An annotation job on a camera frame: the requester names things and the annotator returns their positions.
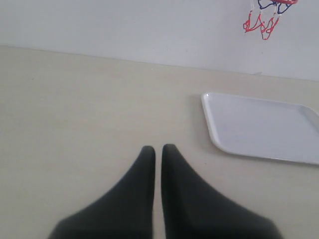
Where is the white plastic tray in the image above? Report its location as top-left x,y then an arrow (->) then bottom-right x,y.
201,92 -> 319,165

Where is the red blue basketball net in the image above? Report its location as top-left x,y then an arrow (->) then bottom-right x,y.
242,0 -> 299,41

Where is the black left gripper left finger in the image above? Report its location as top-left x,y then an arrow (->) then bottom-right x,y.
49,146 -> 156,239

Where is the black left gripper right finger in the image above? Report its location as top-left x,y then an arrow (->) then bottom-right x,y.
161,144 -> 282,239

